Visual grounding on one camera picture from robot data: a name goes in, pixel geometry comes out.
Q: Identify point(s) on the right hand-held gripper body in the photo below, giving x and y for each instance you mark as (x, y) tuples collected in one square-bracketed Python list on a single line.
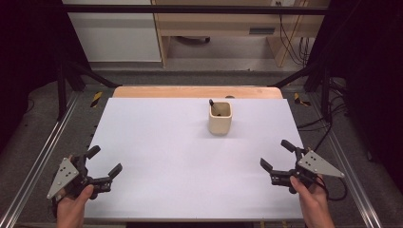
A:
[(316, 165)]

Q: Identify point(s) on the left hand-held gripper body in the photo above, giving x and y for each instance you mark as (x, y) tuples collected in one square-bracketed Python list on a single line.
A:
[(61, 177)]

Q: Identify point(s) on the beige square cup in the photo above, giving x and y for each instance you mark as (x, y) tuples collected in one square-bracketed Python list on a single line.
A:
[(220, 126)]

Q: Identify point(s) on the black makeup brush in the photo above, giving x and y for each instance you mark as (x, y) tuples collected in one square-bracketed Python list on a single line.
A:
[(211, 103)]

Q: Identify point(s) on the person's left hand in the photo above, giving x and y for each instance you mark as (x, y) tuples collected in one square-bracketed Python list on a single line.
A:
[(71, 212)]

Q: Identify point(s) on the person's right hand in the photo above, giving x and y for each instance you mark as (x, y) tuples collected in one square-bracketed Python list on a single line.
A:
[(315, 205)]

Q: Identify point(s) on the yellow black tape strip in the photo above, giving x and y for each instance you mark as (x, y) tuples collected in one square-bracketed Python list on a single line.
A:
[(297, 98), (96, 98)]

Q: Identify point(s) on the white board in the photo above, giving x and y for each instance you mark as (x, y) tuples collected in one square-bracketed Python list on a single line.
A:
[(164, 152)]

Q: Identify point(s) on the wooden table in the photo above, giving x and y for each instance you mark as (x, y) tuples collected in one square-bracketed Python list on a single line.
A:
[(177, 92)]

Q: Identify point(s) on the black curtain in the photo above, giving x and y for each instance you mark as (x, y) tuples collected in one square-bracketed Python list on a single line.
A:
[(28, 63), (370, 79)]

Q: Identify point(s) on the white cabinet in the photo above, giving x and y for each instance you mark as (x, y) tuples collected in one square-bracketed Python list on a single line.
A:
[(117, 38)]

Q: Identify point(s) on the light wooden desk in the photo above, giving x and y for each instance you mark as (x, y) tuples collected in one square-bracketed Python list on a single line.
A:
[(218, 23)]

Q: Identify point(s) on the aluminium rail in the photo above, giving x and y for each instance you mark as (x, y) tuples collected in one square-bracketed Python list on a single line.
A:
[(41, 158), (351, 177)]

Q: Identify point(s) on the black braced frame post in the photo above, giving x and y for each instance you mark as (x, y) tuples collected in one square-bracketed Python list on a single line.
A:
[(325, 95), (61, 95)]

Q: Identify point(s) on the black horizontal frame bar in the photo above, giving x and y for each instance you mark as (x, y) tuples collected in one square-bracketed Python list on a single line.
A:
[(190, 9)]

